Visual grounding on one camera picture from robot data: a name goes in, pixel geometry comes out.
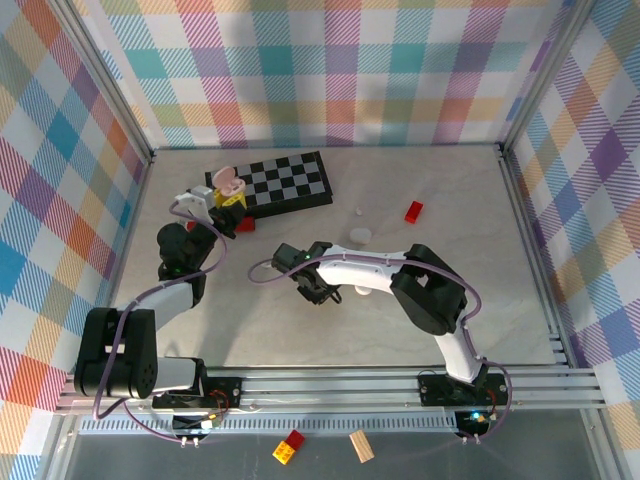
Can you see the red toy brick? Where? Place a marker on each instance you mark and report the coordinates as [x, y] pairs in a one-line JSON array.
[[414, 212]]

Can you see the wooden block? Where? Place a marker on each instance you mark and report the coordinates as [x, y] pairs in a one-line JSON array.
[[362, 446]]

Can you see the red glitter toy microphone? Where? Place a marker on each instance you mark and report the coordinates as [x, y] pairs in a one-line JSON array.
[[246, 226]]

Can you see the yellow building brick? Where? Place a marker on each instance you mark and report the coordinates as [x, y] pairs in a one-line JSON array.
[[283, 452]]

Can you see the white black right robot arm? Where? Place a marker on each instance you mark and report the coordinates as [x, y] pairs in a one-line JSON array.
[[430, 290]]

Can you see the black grey folding chessboard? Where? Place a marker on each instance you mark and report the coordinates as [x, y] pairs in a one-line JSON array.
[[290, 177]]

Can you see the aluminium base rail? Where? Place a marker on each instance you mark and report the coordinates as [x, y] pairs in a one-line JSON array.
[[325, 387]]

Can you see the black power board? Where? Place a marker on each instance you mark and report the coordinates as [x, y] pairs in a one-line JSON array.
[[197, 424], [474, 422]]

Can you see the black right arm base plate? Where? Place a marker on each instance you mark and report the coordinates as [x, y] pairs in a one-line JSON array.
[[435, 392]]

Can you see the white oval earbud case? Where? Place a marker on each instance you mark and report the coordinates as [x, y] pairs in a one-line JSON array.
[[361, 236]]

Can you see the small red building brick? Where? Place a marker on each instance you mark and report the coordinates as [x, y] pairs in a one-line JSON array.
[[296, 437]]

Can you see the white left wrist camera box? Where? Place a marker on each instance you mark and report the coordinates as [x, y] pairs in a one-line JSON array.
[[197, 200]]

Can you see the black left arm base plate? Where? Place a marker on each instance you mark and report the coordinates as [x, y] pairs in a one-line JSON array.
[[225, 387]]

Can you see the black right power board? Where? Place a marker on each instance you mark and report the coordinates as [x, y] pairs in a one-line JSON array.
[[474, 422]]

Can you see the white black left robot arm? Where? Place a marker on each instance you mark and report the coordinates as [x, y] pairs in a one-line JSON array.
[[115, 360]]

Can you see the aluminium frame post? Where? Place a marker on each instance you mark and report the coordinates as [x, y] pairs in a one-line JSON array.
[[543, 75], [106, 80]]

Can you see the black left power board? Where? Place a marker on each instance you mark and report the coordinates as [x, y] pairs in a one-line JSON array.
[[197, 424]]

